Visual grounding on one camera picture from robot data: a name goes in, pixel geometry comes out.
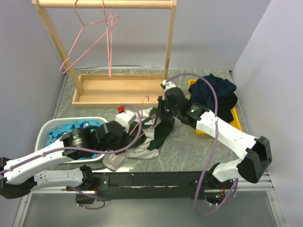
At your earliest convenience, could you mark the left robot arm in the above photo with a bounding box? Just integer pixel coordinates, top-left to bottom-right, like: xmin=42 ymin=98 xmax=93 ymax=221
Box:
xmin=0 ymin=121 xmax=130 ymax=199

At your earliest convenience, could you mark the blue shark print cloth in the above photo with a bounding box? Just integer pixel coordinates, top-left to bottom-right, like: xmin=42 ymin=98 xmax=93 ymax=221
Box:
xmin=46 ymin=118 xmax=107 ymax=146

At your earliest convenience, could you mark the wooden clothes rack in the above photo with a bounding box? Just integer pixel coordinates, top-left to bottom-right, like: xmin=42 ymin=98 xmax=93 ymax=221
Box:
xmin=32 ymin=0 xmax=177 ymax=108

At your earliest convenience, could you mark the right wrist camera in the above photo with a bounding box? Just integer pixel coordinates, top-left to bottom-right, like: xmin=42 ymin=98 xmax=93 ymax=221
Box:
xmin=161 ymin=80 xmax=176 ymax=90

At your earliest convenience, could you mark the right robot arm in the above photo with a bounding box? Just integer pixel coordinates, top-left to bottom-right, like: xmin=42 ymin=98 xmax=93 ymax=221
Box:
xmin=157 ymin=85 xmax=272 ymax=189

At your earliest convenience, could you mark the pink wire hanger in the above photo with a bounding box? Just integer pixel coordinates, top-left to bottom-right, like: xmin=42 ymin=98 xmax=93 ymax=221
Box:
xmin=108 ymin=96 xmax=156 ymax=165
xmin=102 ymin=1 xmax=114 ymax=79
xmin=58 ymin=0 xmax=120 ymax=74

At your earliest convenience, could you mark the yellow plastic tray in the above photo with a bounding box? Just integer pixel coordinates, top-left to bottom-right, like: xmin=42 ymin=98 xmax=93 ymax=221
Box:
xmin=188 ymin=79 xmax=242 ymax=136

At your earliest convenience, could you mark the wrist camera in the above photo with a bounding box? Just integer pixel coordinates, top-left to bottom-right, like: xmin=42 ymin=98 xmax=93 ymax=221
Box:
xmin=161 ymin=80 xmax=176 ymax=90
xmin=115 ymin=106 xmax=136 ymax=132

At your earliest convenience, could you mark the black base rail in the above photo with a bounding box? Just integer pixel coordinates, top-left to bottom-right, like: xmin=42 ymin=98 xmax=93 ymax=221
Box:
xmin=65 ymin=170 xmax=235 ymax=205

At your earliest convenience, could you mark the navy blue garment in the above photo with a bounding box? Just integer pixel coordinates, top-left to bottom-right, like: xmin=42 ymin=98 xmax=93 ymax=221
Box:
xmin=188 ymin=74 xmax=237 ymax=110

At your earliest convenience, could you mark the white plastic basket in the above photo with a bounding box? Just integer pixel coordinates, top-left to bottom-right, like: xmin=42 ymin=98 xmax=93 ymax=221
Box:
xmin=35 ymin=117 xmax=104 ymax=151

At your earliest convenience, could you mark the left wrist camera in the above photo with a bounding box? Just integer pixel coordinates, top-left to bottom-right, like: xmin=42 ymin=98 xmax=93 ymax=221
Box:
xmin=115 ymin=106 xmax=136 ymax=132

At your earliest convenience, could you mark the green and white t shirt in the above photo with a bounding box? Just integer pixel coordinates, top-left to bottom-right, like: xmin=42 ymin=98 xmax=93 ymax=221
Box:
xmin=102 ymin=107 xmax=175 ymax=171

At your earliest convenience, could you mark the black garment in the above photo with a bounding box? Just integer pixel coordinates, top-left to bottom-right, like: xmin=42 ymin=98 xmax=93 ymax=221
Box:
xmin=217 ymin=92 xmax=238 ymax=123

